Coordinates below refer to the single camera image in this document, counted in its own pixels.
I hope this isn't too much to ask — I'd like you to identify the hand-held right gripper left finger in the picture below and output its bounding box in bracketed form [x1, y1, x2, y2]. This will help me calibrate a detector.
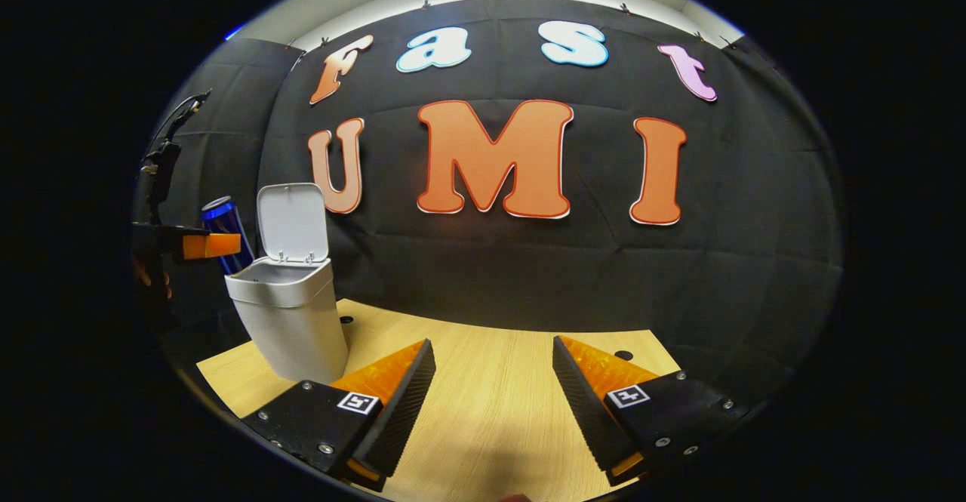
[240, 338, 438, 494]

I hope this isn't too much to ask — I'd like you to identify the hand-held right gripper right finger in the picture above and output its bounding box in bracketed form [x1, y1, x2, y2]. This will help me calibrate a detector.
[552, 335, 753, 488]

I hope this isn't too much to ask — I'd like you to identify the blue pop can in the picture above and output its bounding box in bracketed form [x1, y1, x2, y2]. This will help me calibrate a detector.
[200, 196, 256, 276]

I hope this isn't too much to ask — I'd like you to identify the white desktop garbage bin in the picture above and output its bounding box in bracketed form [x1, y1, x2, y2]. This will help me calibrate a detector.
[225, 183, 350, 384]

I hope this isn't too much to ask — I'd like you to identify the wooden desktop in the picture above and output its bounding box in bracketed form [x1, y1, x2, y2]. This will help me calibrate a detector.
[196, 298, 684, 502]

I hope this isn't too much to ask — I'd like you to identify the black backdrop cloth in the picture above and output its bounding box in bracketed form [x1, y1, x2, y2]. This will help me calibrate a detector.
[132, 0, 846, 412]

